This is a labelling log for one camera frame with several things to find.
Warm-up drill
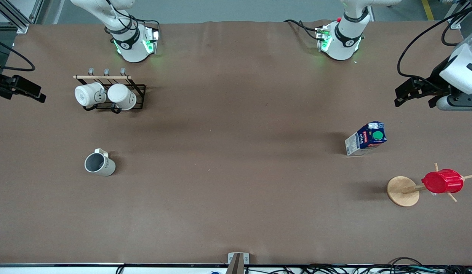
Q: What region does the blue milk carton green cap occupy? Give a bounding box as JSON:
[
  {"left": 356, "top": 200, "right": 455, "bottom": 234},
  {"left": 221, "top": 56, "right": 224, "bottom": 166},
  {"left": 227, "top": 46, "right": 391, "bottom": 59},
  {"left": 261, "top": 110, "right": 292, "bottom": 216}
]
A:
[{"left": 344, "top": 121, "right": 388, "bottom": 157}]

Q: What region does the grey mug with lettering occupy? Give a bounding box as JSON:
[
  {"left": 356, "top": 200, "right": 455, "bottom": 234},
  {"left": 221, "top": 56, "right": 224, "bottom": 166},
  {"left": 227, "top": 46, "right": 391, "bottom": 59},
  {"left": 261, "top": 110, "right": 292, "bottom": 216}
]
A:
[{"left": 84, "top": 148, "right": 117, "bottom": 177}]

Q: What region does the red plastic cup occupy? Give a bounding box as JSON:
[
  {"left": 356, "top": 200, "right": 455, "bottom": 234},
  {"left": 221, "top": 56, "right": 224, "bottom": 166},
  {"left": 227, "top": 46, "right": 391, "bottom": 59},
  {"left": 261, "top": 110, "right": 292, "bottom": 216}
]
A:
[{"left": 421, "top": 169, "right": 464, "bottom": 194}]

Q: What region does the white ceramic mug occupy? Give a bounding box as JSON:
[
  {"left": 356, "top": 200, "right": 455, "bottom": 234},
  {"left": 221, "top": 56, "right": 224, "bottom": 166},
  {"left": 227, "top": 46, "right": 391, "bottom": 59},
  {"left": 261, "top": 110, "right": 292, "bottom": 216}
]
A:
[
  {"left": 74, "top": 82, "right": 107, "bottom": 108},
  {"left": 107, "top": 83, "right": 138, "bottom": 112}
]

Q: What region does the wooden mug tree stand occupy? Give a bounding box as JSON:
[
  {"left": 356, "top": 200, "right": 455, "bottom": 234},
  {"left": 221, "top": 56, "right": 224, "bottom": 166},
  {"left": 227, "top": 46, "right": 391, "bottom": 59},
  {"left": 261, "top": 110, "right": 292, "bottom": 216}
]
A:
[{"left": 386, "top": 162, "right": 472, "bottom": 208}]

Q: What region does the brown table cover sheet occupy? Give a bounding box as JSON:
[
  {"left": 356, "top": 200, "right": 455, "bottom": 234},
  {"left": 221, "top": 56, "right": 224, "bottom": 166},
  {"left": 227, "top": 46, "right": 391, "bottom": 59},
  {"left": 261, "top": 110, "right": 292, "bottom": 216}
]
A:
[{"left": 0, "top": 20, "right": 472, "bottom": 266}]

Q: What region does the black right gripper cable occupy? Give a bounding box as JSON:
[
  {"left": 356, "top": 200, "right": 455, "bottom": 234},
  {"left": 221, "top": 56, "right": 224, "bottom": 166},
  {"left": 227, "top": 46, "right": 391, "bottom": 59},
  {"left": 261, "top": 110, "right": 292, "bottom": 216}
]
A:
[{"left": 0, "top": 37, "right": 35, "bottom": 72}]

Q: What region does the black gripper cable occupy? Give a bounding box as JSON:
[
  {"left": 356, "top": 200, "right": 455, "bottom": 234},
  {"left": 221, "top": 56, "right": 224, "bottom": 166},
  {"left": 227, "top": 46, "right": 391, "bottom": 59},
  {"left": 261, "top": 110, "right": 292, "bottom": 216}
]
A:
[
  {"left": 397, "top": 7, "right": 472, "bottom": 83},
  {"left": 0, "top": 37, "right": 35, "bottom": 72}
]

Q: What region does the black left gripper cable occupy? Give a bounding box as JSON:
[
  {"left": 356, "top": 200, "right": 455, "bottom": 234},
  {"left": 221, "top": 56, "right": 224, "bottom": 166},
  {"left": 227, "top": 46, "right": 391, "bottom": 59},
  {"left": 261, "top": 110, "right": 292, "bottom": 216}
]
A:
[{"left": 397, "top": 7, "right": 472, "bottom": 83}]

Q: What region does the aluminium frame profile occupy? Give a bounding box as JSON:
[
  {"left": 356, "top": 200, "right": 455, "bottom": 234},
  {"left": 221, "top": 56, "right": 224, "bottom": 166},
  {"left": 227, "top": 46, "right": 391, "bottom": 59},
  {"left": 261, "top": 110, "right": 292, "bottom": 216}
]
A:
[
  {"left": 0, "top": 0, "right": 45, "bottom": 34},
  {"left": 447, "top": 0, "right": 472, "bottom": 30}
]

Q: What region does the black wire mug rack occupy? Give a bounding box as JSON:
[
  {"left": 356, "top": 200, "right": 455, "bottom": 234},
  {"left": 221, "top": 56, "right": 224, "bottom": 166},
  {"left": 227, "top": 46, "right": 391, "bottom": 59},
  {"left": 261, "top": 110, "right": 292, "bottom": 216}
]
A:
[{"left": 73, "top": 67, "right": 147, "bottom": 114}]

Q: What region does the black left arm base cable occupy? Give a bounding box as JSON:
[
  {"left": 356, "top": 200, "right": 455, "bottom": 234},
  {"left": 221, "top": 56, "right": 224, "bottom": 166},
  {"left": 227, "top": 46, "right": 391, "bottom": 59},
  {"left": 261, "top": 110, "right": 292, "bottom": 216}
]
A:
[{"left": 284, "top": 19, "right": 321, "bottom": 41}]

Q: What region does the black arm base cable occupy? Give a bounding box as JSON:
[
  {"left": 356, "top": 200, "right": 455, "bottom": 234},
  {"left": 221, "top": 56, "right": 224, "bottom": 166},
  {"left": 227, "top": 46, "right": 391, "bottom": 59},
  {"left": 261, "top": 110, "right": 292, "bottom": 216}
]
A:
[
  {"left": 284, "top": 19, "right": 321, "bottom": 41},
  {"left": 125, "top": 15, "right": 161, "bottom": 32}
]

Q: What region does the black right arm base cable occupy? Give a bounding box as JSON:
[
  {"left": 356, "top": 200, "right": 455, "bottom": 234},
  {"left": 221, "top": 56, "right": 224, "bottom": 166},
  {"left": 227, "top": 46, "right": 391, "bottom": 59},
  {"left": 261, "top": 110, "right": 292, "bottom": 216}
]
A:
[{"left": 125, "top": 15, "right": 161, "bottom": 32}]

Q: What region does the black looped cable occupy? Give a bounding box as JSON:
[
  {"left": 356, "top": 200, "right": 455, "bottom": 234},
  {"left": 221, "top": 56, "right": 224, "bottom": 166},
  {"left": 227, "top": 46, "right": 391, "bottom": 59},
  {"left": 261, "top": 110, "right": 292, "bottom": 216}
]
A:
[{"left": 387, "top": 257, "right": 424, "bottom": 267}]

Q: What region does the black tangled cable bundle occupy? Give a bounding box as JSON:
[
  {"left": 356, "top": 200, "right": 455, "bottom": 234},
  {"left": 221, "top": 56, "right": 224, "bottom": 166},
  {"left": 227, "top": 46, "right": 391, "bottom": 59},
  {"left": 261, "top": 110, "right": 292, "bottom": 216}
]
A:
[{"left": 244, "top": 263, "right": 472, "bottom": 274}]

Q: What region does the metal mounting bracket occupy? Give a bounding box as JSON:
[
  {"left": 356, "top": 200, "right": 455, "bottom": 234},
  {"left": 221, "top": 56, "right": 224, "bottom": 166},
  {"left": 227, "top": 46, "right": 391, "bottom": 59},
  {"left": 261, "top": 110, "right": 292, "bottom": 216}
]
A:
[{"left": 227, "top": 252, "right": 250, "bottom": 265}]

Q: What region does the brown camera post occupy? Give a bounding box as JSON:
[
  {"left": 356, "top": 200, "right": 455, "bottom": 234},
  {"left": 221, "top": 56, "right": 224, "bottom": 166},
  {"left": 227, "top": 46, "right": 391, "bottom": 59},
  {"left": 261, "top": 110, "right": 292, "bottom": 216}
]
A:
[{"left": 225, "top": 253, "right": 245, "bottom": 274}]

